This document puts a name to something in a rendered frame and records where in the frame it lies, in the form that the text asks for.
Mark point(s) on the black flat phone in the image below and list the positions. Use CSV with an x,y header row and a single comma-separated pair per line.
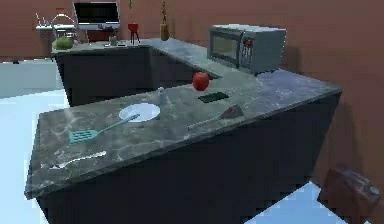
x,y
213,97

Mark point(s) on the red apple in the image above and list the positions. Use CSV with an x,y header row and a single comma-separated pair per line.
x,y
200,81

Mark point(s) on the clear salt shaker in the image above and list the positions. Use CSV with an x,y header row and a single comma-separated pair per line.
x,y
162,97

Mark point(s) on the brown head scraper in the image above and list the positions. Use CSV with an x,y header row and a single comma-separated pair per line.
x,y
230,113

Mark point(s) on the dark marble kitchen counter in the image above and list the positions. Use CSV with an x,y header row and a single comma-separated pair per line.
x,y
206,156

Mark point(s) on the white plate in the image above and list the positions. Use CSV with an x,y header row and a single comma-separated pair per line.
x,y
141,112

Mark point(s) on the silver microwave oven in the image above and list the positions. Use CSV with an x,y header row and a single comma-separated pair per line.
x,y
246,48

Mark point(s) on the yellow vase with plant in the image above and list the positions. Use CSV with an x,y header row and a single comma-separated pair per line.
x,y
164,29

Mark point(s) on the red pot on stand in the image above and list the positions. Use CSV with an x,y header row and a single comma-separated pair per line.
x,y
133,29

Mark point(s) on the small grey cup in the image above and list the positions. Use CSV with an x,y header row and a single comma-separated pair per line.
x,y
113,40

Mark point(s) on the teal spatula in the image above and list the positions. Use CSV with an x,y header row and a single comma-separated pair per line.
x,y
87,134

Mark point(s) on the black framed window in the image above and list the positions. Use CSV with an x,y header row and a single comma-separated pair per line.
x,y
96,14

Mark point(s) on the green lettuce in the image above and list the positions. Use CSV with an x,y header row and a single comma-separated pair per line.
x,y
63,43

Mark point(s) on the white sink with faucet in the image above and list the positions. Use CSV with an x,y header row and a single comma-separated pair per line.
x,y
57,26

